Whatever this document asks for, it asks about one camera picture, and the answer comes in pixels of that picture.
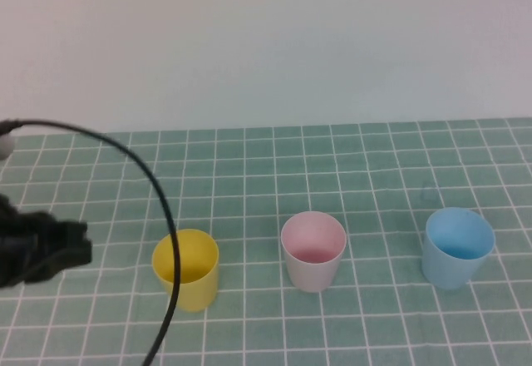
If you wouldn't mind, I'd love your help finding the blue plastic cup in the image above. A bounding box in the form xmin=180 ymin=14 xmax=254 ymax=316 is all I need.
xmin=421 ymin=207 xmax=496 ymax=290

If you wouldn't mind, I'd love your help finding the yellow plastic cup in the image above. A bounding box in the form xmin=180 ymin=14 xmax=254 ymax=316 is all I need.
xmin=151 ymin=228 xmax=220 ymax=313

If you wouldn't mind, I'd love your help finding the pink plastic cup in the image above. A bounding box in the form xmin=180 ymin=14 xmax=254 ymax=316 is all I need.
xmin=280 ymin=210 xmax=347 ymax=294

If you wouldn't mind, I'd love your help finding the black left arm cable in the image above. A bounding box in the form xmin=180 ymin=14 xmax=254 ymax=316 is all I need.
xmin=0 ymin=119 xmax=183 ymax=366

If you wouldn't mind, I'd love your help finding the green white checked tablecloth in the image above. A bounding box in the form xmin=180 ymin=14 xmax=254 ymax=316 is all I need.
xmin=0 ymin=118 xmax=532 ymax=366

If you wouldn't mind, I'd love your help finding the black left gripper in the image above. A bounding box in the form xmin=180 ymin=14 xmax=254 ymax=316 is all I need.
xmin=0 ymin=193 xmax=94 ymax=289

